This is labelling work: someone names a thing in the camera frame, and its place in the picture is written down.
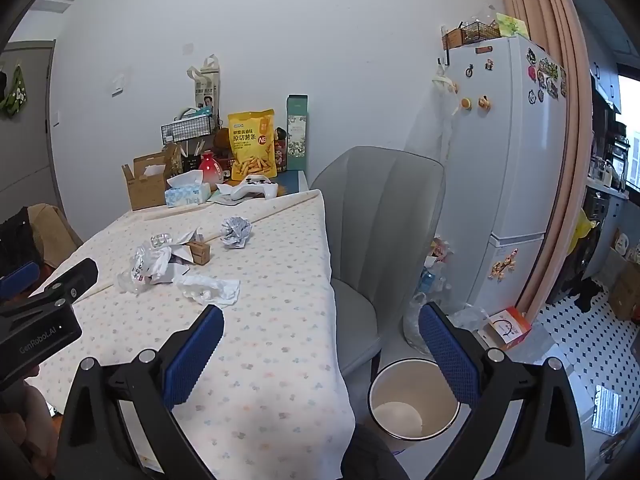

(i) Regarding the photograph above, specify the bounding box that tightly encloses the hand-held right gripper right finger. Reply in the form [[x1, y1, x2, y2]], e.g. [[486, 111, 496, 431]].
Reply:
[[417, 301, 586, 480]]

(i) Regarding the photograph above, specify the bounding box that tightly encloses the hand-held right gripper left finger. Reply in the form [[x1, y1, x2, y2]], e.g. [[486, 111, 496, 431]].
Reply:
[[54, 304, 226, 480]]

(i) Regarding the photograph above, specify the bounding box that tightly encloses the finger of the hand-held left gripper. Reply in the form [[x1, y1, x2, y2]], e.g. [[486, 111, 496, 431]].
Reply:
[[30, 258, 99, 307], [0, 261, 42, 302]]

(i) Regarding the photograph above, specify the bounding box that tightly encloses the white trash bin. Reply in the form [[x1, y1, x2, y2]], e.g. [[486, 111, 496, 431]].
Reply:
[[368, 358, 461, 442]]

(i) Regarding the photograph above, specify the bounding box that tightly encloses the clear plastic bag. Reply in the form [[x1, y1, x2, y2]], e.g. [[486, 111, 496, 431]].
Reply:
[[402, 292, 488, 356]]

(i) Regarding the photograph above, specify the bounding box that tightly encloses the crumpled white tissue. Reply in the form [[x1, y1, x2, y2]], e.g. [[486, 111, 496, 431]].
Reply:
[[174, 274, 241, 307]]

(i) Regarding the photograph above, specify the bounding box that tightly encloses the clear plastic wrapper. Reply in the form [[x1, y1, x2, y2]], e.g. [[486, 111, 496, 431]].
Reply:
[[117, 240, 161, 295]]

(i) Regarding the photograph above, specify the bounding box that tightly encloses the orange white box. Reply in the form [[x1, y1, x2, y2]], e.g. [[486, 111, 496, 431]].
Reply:
[[482, 307, 532, 351]]

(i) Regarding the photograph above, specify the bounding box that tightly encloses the dotted cream tablecloth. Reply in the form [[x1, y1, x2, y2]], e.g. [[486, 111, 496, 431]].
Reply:
[[30, 189, 357, 480]]

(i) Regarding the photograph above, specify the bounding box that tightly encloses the orange lobster magnet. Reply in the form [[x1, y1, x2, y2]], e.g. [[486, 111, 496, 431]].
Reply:
[[490, 249, 520, 281]]

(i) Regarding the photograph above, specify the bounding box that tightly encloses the open brown cardboard box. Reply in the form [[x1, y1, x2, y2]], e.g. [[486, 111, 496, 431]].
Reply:
[[121, 150, 173, 211]]

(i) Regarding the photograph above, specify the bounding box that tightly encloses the grey door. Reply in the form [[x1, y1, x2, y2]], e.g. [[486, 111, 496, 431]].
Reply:
[[0, 40, 58, 226]]

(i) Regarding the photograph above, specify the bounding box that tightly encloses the crumpled printed paper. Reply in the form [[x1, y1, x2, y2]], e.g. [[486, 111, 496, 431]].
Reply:
[[220, 216, 253, 249]]

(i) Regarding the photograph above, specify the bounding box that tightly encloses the blue tissue pack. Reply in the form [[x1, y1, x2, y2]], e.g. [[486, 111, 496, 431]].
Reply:
[[164, 170, 212, 208]]

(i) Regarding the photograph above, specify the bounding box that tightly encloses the printed paper sheet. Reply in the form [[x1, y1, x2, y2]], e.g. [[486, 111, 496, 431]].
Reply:
[[207, 187, 246, 206]]

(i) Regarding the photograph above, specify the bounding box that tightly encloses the grey upholstered chair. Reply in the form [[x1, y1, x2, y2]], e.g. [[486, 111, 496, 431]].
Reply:
[[310, 146, 446, 376]]

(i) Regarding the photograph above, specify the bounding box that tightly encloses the black pen holder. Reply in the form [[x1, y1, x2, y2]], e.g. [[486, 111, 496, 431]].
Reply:
[[181, 141, 203, 173]]

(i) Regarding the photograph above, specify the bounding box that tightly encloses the white game controller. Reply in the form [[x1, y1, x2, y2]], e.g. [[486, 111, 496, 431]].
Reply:
[[215, 175, 279, 202]]

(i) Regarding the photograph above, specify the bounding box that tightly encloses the red white vase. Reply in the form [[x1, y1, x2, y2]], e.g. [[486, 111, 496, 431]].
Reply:
[[198, 151, 226, 187]]

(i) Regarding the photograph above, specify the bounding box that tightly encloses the green hanging toy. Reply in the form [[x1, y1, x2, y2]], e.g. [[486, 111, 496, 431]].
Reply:
[[0, 62, 28, 118]]

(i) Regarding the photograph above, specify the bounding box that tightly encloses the blue table mat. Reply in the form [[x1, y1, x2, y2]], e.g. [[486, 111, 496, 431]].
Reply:
[[272, 170, 308, 198]]

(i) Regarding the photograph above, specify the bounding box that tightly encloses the white refrigerator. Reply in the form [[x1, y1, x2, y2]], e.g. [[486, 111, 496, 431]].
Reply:
[[405, 35, 568, 321]]

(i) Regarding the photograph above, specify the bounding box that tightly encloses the yellow snack bag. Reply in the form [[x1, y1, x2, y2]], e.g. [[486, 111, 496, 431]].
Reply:
[[228, 108, 277, 179]]

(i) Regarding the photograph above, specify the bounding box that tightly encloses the white printed tote bag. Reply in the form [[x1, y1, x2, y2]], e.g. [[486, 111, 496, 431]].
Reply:
[[187, 54, 222, 116]]

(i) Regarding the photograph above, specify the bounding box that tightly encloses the tall green box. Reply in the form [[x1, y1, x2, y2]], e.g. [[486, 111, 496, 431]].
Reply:
[[286, 94, 309, 172]]

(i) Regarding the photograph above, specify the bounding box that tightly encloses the green card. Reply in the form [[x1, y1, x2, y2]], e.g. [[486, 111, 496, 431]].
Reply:
[[495, 12, 530, 38]]

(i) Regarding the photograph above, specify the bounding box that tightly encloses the black wire basket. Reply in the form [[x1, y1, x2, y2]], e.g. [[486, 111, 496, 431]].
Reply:
[[161, 112, 221, 145]]

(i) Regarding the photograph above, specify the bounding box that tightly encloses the wire basket with wooden box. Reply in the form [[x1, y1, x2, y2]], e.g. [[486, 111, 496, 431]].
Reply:
[[442, 20, 501, 48]]

